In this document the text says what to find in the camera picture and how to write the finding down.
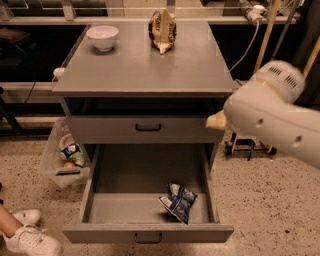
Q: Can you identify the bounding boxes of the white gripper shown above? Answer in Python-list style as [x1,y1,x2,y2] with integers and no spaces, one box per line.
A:
[206,61,305,140]

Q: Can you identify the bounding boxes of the blue chip bag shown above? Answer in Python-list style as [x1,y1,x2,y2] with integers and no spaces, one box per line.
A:
[159,183,198,224]

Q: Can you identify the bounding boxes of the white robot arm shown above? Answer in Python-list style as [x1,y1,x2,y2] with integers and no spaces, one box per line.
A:
[206,60,320,168]

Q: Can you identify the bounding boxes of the grey drawer cabinet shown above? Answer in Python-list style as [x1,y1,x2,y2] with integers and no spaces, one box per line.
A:
[53,21,236,160]

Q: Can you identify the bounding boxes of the brown chip bag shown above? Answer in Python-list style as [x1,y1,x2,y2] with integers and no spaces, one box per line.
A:
[148,10,177,55]

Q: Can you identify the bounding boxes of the open middle drawer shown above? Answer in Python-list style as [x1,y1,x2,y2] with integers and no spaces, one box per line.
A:
[63,144,234,244]

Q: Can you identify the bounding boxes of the closed top drawer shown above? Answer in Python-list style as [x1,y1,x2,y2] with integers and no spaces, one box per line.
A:
[67,116,224,144]

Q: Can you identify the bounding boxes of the clear plastic trash bag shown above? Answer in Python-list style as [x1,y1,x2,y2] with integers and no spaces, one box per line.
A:
[39,118,90,188]

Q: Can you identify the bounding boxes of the white bowl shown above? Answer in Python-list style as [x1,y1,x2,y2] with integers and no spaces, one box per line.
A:
[86,25,119,51]

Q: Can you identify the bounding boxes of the white knob on cabinet side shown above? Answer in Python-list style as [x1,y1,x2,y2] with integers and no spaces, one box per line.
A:
[53,67,65,79]

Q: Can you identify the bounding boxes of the white sneaker rear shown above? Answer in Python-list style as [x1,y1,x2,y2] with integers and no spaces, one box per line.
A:
[6,209,41,227]

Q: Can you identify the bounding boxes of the white sneaker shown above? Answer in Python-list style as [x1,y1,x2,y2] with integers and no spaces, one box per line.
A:
[6,209,41,227]
[3,224,62,256]

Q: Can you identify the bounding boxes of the white sneaker front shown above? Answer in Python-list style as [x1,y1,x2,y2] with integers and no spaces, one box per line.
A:
[3,224,62,256]

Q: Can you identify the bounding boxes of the person's leg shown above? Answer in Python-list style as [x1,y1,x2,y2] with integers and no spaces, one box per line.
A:
[0,205,22,237]

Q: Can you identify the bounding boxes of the wooden ladder frame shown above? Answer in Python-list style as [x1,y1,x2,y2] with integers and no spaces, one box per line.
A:
[230,0,320,156]

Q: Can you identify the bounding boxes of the white power cable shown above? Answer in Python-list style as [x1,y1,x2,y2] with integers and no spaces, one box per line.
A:
[228,20,261,88]

